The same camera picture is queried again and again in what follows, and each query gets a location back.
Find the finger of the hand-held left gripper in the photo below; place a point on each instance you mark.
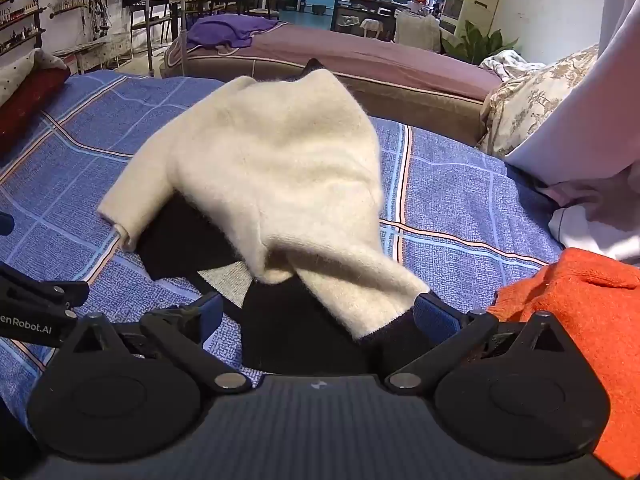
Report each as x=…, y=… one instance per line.
x=5, y=225
x=45, y=291

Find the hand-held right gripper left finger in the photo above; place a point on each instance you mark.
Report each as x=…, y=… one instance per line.
x=212, y=317

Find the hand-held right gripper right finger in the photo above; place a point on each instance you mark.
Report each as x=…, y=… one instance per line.
x=435, y=317

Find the cream cardigan with black trim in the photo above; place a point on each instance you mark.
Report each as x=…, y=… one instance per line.
x=280, y=160

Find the red cloth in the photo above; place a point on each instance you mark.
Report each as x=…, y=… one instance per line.
x=25, y=105

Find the blue plaid bedsheet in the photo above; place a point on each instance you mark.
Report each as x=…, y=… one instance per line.
x=460, y=195

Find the polka-dot white cloth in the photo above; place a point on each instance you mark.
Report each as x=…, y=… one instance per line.
x=20, y=72

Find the orange knit sweater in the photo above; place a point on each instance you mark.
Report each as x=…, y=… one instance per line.
x=590, y=320

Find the floral beige pillow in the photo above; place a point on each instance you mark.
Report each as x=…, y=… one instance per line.
x=530, y=105

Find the pale lavender garment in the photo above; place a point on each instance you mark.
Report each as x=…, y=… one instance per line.
x=590, y=110

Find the crumpled white cloth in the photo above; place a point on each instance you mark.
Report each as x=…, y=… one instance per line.
x=510, y=64

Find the metal stand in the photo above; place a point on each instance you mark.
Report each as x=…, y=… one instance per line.
x=185, y=20

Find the mauve covered sofa bed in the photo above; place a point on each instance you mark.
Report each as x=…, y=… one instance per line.
x=350, y=55

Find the green potted plant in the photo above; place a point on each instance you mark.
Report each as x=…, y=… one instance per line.
x=475, y=42

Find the purple blanket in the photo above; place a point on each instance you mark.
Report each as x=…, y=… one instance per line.
x=225, y=30

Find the small cloth-covered stool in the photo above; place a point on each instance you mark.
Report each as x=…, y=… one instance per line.
x=374, y=27

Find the dark dining table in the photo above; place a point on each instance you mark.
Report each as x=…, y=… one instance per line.
x=205, y=0

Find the dark wooden chair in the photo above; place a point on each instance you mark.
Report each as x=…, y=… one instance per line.
x=264, y=5

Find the cream storage cabinet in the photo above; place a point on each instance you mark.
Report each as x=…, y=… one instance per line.
x=472, y=2

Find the dark wooden sideboard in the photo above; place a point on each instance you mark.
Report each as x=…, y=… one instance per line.
x=350, y=10

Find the wall shelves with bottles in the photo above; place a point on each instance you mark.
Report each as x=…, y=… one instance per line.
x=30, y=10

